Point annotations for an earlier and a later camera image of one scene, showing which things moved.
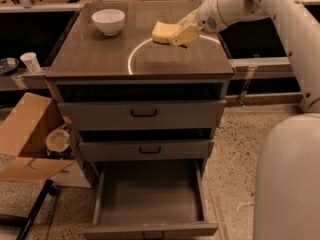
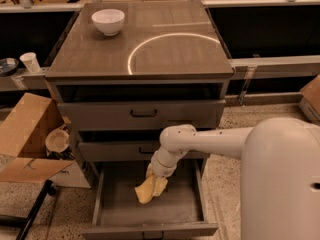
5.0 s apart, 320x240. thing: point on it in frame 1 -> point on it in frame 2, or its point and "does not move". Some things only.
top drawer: [142, 114] does not move
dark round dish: [8, 66] does not move
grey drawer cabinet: [145, 114] does not move
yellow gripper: [207, 18] -> [161, 170]
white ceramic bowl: [109, 21] does not move
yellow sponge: [162, 32] -> [145, 189]
